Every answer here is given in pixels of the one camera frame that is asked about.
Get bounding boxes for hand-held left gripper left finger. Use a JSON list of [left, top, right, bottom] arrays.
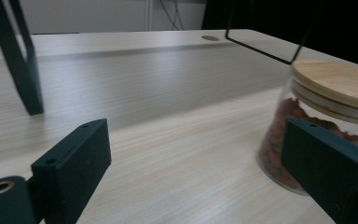
[[31, 118, 113, 224]]

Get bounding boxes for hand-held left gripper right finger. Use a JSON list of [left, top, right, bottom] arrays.
[[281, 118, 358, 224]]

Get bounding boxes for glass jar with red contents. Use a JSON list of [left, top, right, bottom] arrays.
[[256, 72, 358, 196]]

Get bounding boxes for wooden jar lid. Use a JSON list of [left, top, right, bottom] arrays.
[[290, 59, 358, 126]]

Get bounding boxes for black metal stand leg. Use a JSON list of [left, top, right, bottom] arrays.
[[0, 0, 45, 117]]

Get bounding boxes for thin black wire frame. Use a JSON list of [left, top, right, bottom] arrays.
[[225, 0, 321, 65]]

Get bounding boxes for dark cables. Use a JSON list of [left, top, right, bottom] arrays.
[[158, 0, 185, 32]]

